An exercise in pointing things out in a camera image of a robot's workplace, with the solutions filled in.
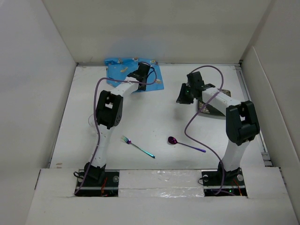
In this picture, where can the dark floral square plate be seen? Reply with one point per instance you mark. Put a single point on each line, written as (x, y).
(210, 110)

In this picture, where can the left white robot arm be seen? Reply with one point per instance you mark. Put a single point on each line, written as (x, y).
(107, 114)

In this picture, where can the blue space-print cloth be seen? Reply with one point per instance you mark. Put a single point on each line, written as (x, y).
(119, 68)

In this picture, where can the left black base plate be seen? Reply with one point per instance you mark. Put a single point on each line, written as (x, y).
(109, 187)

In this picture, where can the clear plastic cup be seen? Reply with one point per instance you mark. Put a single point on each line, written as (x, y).
(91, 121)

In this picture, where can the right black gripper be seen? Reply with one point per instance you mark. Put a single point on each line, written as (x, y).
(181, 99)

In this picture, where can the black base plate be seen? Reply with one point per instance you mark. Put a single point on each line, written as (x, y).
(233, 184)
(109, 187)

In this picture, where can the iridescent fork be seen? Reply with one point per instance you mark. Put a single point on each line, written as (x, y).
(128, 141)

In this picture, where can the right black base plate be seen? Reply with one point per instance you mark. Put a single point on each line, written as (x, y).
(233, 184)

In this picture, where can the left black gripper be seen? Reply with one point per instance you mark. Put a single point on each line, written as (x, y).
(142, 88)

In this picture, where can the purple iridescent spoon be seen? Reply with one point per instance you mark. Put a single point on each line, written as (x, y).
(173, 141)

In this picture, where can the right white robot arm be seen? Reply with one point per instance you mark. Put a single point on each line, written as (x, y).
(241, 122)

